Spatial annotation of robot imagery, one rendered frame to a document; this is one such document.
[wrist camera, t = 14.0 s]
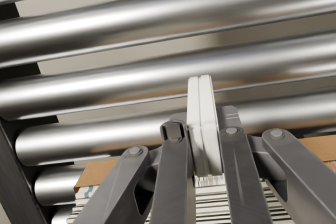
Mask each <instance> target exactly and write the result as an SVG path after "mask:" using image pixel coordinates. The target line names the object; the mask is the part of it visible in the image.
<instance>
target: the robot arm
mask: <svg viewBox="0 0 336 224"><path fill-rule="evenodd" d="M159 130H160V134H161V138H162V146H160V147H158V148H156V149H153V150H150V151H149V150H148V148H147V147H146V146H143V145H136V146H132V147H130V148H128V149H127V150H126V151H125V152H124V153H123V154H122V155H121V157H120V158H119V159H118V161H117V162H116V163H115V165H114V166H113V168H112V169H111V170H110V172H109V173H108V174H107V176H106V177H105V178H104V180H103V181H102V183H101V184H100V185H99V187H98V188H97V189H96V191H95V192H94V193H93V195H92V196H91V198H90V199H89V200H88V202H87V203H86V204H85V206H84V207H83V208H82V210H81V211H80V213H79V214H78V215H77V217H76V218H75V219H74V221H73V222H72V223H71V224H145V222H146V220H147V218H148V216H149V213H150V211H151V213H150V219H149V224H197V220H196V179H195V176H197V177H198V178H202V177H208V175H212V176H222V175H223V173H224V179H225V186H226V193H227V200H228V207H229V214H230V221H231V224H274V223H273V220H272V217H271V213H270V210H269V207H268V203H267V200H266V197H265V193H264V190H263V187H262V184H261V180H260V179H265V182H266V184H267V186H268V187H269V189H270V190H271V191H272V193H273V194H274V195H275V197H276V198H277V200H278V201H279V202H280V204H281V205H282V206H283V208H284V209H285V211H286V212H287V213H288V215H289V216H290V217H291V219H292V220H293V222H294V223H295V224H336V173H335V172H334V171H333V170H332V169H331V168H330V167H328V166H327V165H326V164H325V163H324V162H323V161H322V160H321V159H319V158H318V157H317V156H316V155H315V154H314V153H313V152H312V151H310V150H309V149H308V148H307V147H306V146H305V145H304V144H303V143H301V142H300V141H299V140H298V139H297V138H296V137H295V136H294V135H292V134H291V133H290V132H289V131H287V130H285V129H281V128H273V129H268V130H266V131H265V132H263V133H262V137H259V136H252V135H249V134H247V133H246V131H245V130H244V129H243V127H242V124H241V120H240V117H239V114H238V110H237V108H235V107H234V106H233V105H229V106H221V107H216V106H215V100H214V93H213V87H212V80H211V76H209V75H208V74H207V75H201V77H198V76H194V77H190V78H189V79H188V96H187V112H181V113H174V114H173V115H172V116H171V117H170V118H169V121H166V122H164V123H163V124H161V125H160V127H159Z"/></svg>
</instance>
